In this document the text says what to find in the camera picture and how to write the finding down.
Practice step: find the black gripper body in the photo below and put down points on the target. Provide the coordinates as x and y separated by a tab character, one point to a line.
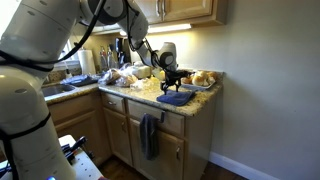
175	77

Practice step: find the blue cloth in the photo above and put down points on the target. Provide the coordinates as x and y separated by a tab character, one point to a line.
170	102
181	95

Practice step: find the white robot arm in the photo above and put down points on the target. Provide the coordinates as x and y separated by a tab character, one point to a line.
30	100

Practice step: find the black over-drawer hook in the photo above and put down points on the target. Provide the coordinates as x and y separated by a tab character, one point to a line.
162	116

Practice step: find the wide wooden drawer front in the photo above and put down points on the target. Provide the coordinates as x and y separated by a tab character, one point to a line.
173	121

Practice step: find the small wooden drawer front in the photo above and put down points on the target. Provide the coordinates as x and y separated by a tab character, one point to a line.
115	100

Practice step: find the golden bread bun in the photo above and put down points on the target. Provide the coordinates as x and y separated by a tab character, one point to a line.
186	80
198	80
202	74

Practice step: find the crumpled clear plastic bag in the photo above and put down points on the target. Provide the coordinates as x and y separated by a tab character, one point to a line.
145	84

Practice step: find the white tray of buns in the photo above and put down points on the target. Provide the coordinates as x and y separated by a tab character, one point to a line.
200	87

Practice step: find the bagged round flat bread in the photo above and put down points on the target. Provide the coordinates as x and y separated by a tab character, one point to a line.
126	80

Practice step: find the under-cabinet light strip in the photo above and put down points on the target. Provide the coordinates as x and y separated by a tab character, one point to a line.
166	28

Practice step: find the grey hanging towel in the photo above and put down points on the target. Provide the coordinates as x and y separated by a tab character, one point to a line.
149	136

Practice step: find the bagged brown bread loaf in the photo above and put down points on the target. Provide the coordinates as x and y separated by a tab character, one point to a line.
109	76

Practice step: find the black soda maker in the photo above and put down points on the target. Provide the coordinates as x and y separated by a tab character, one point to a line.
122	50

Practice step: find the clear soap bottle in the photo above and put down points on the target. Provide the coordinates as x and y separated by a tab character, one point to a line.
103	60
112	58

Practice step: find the wooden cabinet door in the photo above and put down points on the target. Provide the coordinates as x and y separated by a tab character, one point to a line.
166	156
116	136

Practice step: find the wooden upper cabinet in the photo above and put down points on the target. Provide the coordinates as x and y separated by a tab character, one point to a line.
190	10

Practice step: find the paper towel roll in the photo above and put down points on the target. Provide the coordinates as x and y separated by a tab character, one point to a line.
87	61

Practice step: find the blue dish rack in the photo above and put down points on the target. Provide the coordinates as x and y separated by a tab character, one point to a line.
80	80

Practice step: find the wooden sink cabinet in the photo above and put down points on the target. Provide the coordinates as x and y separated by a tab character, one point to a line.
80	123

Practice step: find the white baseboard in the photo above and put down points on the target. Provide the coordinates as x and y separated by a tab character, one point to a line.
240	166

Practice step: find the steel kitchen sink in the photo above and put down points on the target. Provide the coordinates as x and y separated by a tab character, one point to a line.
58	90

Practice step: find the black clamp tool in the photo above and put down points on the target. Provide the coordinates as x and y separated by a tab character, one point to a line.
75	146

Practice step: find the white robot mount table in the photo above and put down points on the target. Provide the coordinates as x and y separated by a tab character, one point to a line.
86	166

